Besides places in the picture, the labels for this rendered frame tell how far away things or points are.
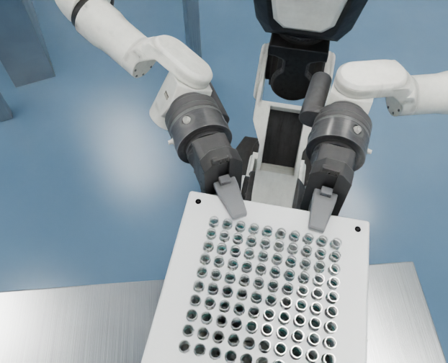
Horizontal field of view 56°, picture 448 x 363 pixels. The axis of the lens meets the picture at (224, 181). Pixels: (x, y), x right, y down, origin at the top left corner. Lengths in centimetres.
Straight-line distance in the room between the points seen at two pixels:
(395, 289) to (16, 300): 62
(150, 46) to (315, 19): 34
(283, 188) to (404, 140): 116
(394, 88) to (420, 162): 139
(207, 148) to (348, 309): 27
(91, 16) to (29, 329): 51
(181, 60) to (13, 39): 162
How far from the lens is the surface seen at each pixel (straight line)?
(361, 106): 70
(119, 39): 74
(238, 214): 56
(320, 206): 58
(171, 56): 68
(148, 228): 175
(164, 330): 52
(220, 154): 56
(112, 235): 176
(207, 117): 62
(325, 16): 88
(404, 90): 71
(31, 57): 231
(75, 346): 74
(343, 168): 57
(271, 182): 105
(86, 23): 77
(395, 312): 76
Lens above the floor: 154
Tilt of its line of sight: 57 degrees down
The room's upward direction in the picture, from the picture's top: straight up
